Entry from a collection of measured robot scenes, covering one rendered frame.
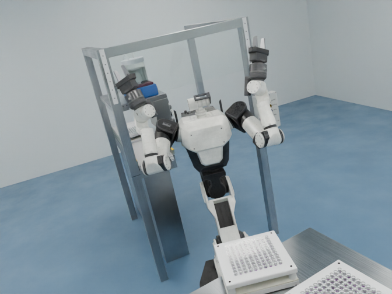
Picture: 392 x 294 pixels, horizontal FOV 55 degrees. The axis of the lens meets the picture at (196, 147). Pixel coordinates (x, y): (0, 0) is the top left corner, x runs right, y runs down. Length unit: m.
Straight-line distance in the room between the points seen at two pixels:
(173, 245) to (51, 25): 3.77
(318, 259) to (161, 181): 1.63
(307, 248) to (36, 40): 4.94
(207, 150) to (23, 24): 4.24
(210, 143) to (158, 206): 1.05
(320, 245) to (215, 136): 0.80
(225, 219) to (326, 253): 0.78
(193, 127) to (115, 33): 4.03
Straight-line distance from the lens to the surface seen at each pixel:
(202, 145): 2.01
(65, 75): 5.84
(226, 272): 1.38
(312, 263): 1.49
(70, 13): 5.84
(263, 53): 1.98
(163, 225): 3.01
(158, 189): 2.88
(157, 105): 2.56
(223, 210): 2.16
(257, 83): 1.89
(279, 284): 1.37
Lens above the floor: 1.81
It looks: 19 degrees down
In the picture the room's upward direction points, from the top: 12 degrees counter-clockwise
